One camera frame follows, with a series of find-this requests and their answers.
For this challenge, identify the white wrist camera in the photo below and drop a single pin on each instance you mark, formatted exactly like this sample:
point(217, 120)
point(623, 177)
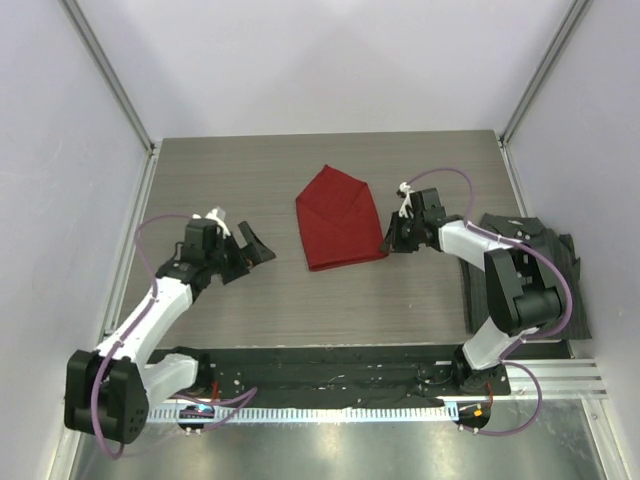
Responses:
point(404, 192)
point(217, 215)

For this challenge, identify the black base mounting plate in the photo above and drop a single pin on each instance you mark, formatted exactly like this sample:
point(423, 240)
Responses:
point(440, 353)

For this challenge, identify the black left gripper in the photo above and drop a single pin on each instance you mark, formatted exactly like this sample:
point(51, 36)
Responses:
point(256, 254)

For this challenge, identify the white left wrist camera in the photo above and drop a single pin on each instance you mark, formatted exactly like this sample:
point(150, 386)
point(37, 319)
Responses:
point(217, 215)

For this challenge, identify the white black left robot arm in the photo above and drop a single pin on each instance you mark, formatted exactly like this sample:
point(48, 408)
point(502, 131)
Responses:
point(110, 390)

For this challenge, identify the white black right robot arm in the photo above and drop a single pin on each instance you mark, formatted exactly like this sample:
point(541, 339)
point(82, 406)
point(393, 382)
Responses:
point(524, 289)

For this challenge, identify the left aluminium frame post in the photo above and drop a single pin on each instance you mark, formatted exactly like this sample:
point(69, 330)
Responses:
point(101, 61)

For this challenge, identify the dark striped button shirt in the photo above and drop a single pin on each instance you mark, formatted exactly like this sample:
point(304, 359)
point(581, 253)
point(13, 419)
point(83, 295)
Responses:
point(563, 253)

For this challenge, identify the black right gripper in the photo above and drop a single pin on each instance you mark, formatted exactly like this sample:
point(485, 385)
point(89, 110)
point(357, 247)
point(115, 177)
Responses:
point(400, 246)

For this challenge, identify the white slotted cable duct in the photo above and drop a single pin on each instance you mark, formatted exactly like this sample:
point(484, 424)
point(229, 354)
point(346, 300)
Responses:
point(177, 413)

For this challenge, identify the right aluminium frame post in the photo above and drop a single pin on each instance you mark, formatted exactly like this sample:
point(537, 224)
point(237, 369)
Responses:
point(558, 43)

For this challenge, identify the aluminium frame post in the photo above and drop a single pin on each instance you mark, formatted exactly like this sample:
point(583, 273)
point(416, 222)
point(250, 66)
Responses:
point(558, 43)
point(101, 61)

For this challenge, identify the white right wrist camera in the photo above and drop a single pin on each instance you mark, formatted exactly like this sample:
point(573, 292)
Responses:
point(404, 192)

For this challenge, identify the red cloth napkin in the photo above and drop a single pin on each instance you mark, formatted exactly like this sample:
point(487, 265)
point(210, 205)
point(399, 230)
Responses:
point(338, 221)

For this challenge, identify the aluminium front rail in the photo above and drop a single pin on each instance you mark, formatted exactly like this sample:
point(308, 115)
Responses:
point(550, 380)

